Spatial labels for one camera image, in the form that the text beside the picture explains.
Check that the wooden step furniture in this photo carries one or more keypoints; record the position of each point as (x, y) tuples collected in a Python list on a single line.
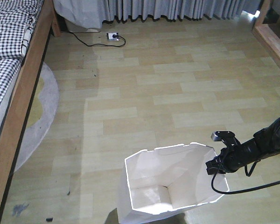
[(268, 34)]

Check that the wooden bed frame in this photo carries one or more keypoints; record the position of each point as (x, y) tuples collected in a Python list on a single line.
[(16, 104)]

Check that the grey round rug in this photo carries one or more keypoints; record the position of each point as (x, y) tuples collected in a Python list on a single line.
[(42, 113)]

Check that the white paper trash bin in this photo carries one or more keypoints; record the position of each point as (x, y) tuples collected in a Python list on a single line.
[(164, 182)]

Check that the white floor power socket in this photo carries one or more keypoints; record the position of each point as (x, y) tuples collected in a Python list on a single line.
[(112, 36)]

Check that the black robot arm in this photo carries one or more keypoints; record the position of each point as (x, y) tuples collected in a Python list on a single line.
[(265, 143)]

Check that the black white checkered bedding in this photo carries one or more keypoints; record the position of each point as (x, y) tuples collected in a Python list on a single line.
[(17, 24)]

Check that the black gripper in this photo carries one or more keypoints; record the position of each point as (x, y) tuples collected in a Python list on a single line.
[(218, 165)]

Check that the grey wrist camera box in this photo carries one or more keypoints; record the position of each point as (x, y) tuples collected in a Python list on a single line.
[(227, 137)]

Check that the light grey curtain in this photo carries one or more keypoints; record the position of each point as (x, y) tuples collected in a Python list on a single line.
[(92, 13)]

